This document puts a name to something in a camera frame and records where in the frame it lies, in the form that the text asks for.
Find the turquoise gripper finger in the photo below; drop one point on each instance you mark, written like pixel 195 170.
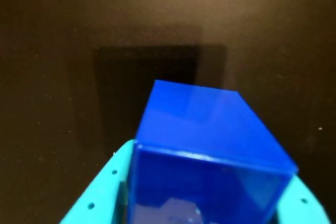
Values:
pixel 299 208
pixel 105 195

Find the blue cube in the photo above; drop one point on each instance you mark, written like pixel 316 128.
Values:
pixel 204 155

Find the black table mat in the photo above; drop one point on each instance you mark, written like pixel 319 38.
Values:
pixel 52 51

